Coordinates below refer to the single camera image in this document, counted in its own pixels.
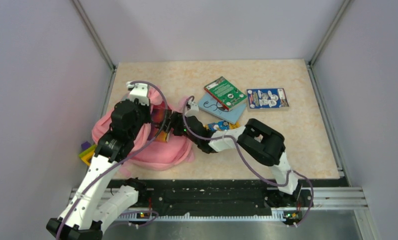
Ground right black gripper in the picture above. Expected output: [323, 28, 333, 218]
[159, 111, 200, 145]

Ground pink student backpack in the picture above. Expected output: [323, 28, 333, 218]
[91, 88, 195, 171]

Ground green red-spined book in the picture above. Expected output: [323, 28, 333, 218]
[203, 76, 247, 111]

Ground Jane Eyre dark book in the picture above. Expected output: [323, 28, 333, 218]
[148, 107, 172, 143]

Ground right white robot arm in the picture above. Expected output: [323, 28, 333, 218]
[159, 112, 302, 206]

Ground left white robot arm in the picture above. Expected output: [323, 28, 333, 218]
[46, 98, 152, 240]

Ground light blue book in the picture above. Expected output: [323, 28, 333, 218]
[197, 93, 247, 124]

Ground yellow storey treehouse book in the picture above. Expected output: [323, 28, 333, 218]
[204, 120, 240, 132]

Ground purple block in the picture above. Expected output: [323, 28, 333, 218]
[80, 141, 92, 152]

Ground yellow triangle ruler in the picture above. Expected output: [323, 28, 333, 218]
[78, 144, 97, 166]

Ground blue cartoon book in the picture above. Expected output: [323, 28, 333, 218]
[246, 87, 290, 110]

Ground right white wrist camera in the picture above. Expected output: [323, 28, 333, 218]
[184, 100, 199, 117]

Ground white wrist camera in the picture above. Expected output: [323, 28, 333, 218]
[126, 81, 150, 106]
[184, 100, 199, 117]

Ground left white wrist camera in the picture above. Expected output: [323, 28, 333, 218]
[126, 81, 150, 106]

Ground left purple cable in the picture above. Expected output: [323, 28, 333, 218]
[54, 80, 170, 240]

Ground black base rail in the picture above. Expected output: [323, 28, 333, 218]
[102, 178, 349, 218]

